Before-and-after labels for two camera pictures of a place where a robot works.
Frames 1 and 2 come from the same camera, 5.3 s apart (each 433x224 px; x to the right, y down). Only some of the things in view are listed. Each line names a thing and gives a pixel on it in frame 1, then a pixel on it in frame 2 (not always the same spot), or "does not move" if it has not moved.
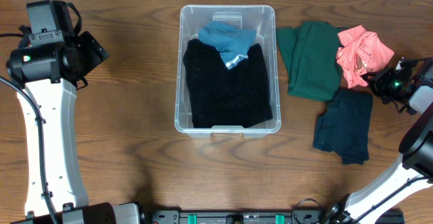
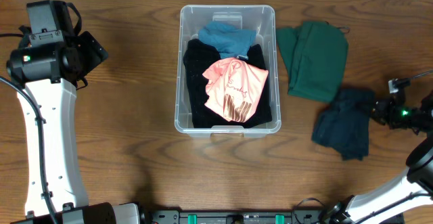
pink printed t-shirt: (360, 51) to (234, 85)
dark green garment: (310, 51) does not move
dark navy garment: (343, 128) does not move
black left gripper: (93, 51) does not move
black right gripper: (375, 80) to (381, 108)
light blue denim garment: (233, 43) does not move
